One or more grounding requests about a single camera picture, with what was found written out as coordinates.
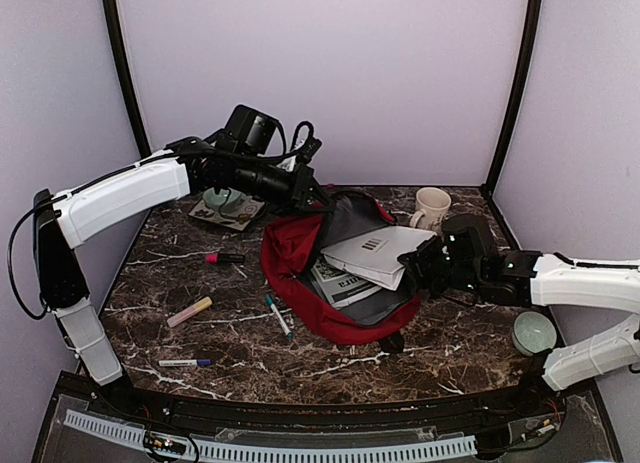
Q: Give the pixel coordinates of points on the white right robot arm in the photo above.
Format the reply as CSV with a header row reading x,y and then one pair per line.
x,y
534,279

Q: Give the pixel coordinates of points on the grey black and white magazine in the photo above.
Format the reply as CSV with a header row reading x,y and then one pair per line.
x,y
338,288

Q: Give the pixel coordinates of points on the white mug with red pattern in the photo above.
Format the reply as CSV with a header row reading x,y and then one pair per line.
x,y
431,206

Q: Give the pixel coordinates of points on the white slotted cable duct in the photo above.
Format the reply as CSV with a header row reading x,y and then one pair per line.
x,y
234,446

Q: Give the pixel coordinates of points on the pink yellow highlighter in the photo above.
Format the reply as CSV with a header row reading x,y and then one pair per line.
x,y
189,312

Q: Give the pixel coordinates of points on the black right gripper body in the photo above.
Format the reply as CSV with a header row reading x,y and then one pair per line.
x,y
433,271

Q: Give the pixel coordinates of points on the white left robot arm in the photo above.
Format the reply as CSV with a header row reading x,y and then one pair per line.
x,y
81,235

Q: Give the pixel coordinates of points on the white pen purple cap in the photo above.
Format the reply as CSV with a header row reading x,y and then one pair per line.
x,y
185,363

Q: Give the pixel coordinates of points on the white booklet with stripes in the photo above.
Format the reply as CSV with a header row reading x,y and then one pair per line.
x,y
373,256

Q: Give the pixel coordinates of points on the pale green ceramic bowl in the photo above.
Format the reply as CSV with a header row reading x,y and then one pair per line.
x,y
225,200

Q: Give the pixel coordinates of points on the floral patterned square plate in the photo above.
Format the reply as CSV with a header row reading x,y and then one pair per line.
x,y
247,212

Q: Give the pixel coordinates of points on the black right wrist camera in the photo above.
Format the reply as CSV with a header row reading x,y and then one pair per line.
x,y
468,236

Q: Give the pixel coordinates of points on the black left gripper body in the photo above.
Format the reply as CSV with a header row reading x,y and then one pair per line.
x,y
272,187

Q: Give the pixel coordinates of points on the black enclosure frame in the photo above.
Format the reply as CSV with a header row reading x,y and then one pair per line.
x,y
482,409

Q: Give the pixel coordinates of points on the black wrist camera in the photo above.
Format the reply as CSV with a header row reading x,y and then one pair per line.
x,y
468,236
247,132

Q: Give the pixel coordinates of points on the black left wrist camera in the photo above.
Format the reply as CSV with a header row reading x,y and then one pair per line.
x,y
247,132

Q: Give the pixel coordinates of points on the red backpack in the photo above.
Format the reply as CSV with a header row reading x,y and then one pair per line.
x,y
292,245

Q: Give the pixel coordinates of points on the pink capped black marker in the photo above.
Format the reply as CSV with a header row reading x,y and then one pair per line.
x,y
225,258

